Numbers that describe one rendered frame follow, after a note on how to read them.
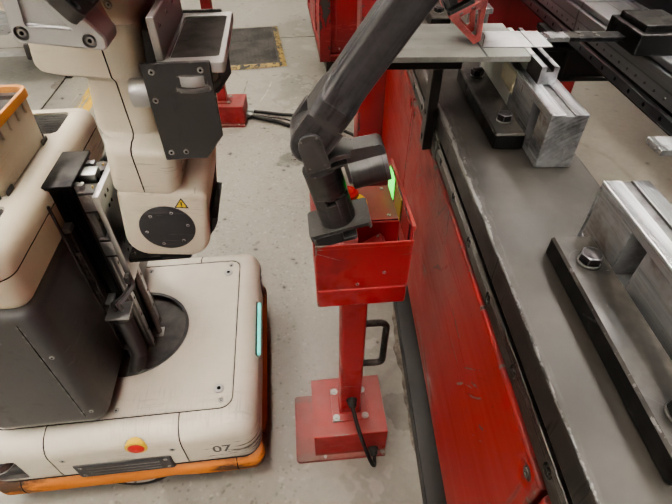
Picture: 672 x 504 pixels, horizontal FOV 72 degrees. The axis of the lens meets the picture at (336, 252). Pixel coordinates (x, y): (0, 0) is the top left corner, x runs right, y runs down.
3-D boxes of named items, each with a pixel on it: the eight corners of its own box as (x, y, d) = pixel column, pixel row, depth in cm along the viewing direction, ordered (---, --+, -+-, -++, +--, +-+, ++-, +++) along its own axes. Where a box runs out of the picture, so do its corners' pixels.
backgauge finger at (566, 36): (529, 34, 93) (537, 7, 89) (657, 34, 93) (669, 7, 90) (551, 57, 84) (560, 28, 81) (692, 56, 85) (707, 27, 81)
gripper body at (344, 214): (373, 229, 74) (363, 194, 69) (312, 245, 75) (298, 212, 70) (367, 204, 79) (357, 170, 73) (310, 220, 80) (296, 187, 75)
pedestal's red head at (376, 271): (311, 235, 97) (307, 162, 85) (385, 231, 98) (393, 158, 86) (317, 308, 83) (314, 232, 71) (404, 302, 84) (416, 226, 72)
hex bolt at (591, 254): (573, 254, 58) (577, 245, 57) (594, 254, 58) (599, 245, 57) (581, 269, 56) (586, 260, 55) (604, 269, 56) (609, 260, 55)
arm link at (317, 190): (299, 154, 70) (300, 176, 66) (342, 142, 69) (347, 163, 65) (312, 189, 75) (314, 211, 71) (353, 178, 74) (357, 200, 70)
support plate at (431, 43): (372, 29, 94) (373, 23, 93) (501, 28, 94) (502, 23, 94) (381, 63, 81) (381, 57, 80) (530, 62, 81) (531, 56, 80)
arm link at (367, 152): (294, 113, 68) (294, 139, 61) (370, 90, 67) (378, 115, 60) (317, 180, 76) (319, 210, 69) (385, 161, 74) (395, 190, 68)
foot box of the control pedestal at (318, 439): (294, 398, 142) (292, 377, 134) (375, 391, 144) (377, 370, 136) (296, 464, 128) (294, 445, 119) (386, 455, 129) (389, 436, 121)
